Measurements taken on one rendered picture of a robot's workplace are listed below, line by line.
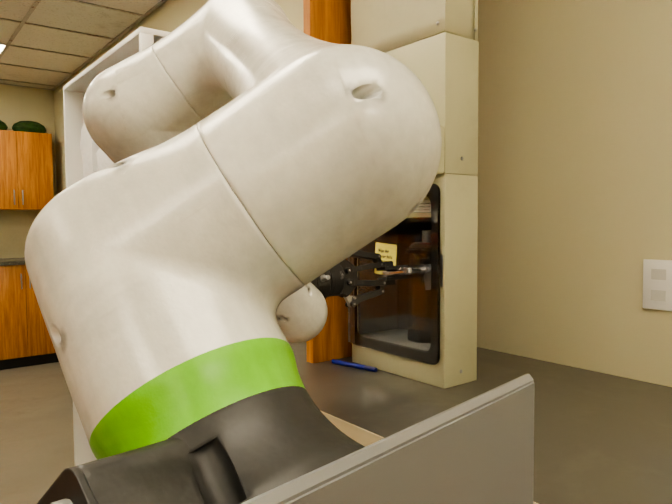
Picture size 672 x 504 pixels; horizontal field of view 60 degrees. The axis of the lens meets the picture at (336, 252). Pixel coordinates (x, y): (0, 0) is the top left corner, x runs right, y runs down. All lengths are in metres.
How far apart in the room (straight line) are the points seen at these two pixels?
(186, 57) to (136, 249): 0.42
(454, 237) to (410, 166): 0.95
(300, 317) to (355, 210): 0.62
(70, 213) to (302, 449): 0.20
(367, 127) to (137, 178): 0.14
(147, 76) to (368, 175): 0.45
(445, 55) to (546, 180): 0.50
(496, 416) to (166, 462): 0.17
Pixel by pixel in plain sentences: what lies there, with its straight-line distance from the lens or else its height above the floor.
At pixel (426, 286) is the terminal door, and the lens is 1.31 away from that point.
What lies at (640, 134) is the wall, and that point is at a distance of 1.54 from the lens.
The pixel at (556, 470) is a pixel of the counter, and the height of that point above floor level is 0.94.
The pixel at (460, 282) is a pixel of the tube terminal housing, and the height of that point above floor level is 1.17.
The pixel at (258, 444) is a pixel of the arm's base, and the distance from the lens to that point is 0.31.
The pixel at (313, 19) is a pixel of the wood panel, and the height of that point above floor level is 1.82.
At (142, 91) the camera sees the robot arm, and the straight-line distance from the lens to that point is 0.74.
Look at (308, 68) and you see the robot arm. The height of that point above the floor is 1.40.
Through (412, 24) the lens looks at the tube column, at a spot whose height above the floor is 1.75.
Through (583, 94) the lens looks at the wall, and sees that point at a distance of 1.62.
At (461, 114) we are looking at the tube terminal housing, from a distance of 1.34.
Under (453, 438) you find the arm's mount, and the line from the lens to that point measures 0.30.
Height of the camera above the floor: 1.31
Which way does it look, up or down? 3 degrees down
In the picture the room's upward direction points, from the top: straight up
